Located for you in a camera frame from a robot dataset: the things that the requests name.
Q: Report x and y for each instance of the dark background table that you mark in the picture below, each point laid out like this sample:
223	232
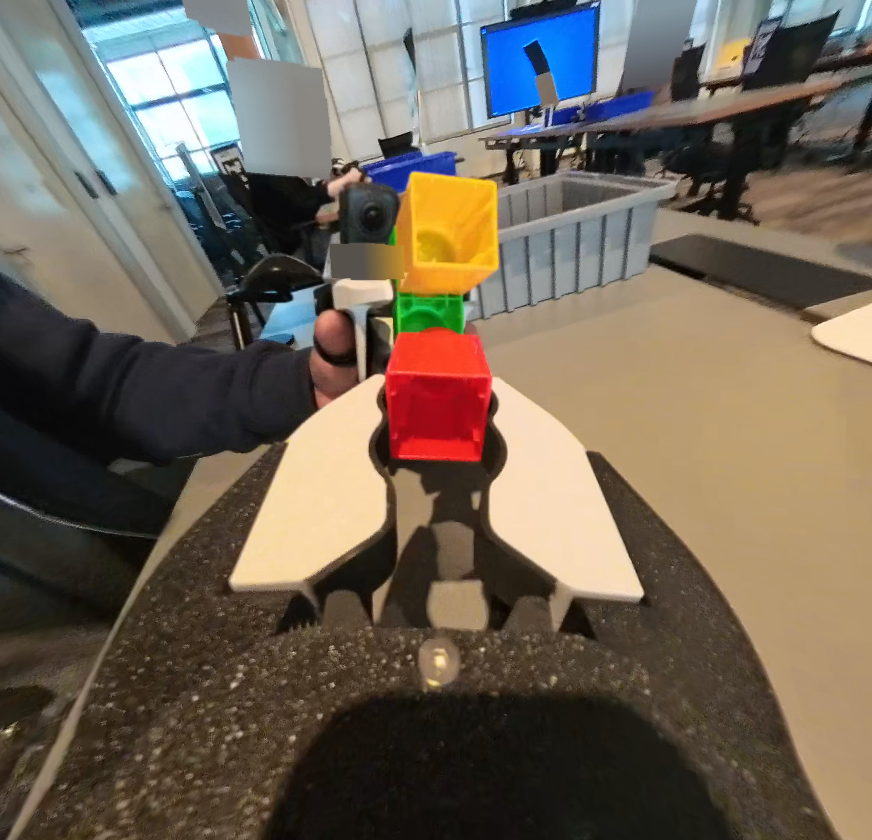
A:
715	108

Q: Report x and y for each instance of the person's left hand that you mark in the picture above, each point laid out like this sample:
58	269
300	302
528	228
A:
334	377

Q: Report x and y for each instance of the red mega block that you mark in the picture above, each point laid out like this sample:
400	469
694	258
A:
436	404

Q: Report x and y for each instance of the green mega block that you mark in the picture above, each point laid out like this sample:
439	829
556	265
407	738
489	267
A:
426	312

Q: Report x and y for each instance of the blue screen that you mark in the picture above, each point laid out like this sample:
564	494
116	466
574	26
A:
518	70

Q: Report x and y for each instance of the yellow mega block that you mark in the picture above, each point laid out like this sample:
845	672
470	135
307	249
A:
449	206

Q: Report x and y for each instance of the black standing sign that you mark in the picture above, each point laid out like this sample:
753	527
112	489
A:
228	159

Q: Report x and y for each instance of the grey plastic bin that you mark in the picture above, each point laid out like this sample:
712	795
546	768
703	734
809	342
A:
579	254

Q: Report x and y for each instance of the person's left forearm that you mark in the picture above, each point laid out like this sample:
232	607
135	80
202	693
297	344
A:
170	397

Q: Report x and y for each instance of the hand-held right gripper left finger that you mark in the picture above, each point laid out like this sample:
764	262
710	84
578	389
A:
320	506

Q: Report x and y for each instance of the blue plastic bin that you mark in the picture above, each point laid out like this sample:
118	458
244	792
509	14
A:
613	108
409	164

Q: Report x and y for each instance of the white framed glass door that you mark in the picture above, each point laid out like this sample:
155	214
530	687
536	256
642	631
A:
68	206

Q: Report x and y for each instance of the large window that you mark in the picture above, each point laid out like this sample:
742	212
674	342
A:
170	104

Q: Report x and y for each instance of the black computer monitor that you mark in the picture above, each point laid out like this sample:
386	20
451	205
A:
797	50

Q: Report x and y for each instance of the black office chair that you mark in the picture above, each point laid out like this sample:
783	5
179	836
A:
279	271

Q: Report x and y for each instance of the person's dark clothing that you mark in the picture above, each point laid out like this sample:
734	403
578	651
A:
54	547

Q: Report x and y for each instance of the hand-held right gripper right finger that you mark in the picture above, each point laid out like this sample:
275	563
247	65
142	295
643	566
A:
552	506

